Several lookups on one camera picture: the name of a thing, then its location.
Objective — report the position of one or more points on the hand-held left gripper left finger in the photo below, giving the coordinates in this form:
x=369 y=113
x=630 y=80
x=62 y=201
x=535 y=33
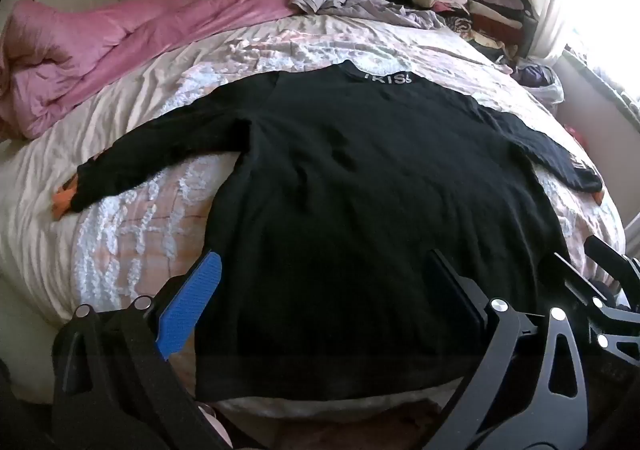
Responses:
x=190 y=305

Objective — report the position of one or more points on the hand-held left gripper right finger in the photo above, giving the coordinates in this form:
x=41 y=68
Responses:
x=462 y=295

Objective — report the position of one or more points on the lilac crumpled clothes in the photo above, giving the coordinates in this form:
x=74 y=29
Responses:
x=350 y=3

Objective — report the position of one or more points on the window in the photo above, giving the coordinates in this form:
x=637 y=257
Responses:
x=615 y=5

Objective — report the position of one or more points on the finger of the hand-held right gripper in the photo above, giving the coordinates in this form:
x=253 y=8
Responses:
x=612 y=255
x=590 y=295

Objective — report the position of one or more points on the pile of folded clothes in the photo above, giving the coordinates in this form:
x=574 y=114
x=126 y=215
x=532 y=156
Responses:
x=475 y=5

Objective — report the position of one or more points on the bed with floral sheet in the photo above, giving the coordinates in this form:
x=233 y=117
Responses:
x=165 y=80

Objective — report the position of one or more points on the basket with plastic bag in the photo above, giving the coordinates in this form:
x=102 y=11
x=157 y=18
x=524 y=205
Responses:
x=542 y=80

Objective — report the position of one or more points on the pink duvet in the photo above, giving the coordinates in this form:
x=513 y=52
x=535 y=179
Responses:
x=100 y=40

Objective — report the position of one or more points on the black long-sleeve sweater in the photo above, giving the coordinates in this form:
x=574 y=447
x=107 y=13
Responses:
x=350 y=205

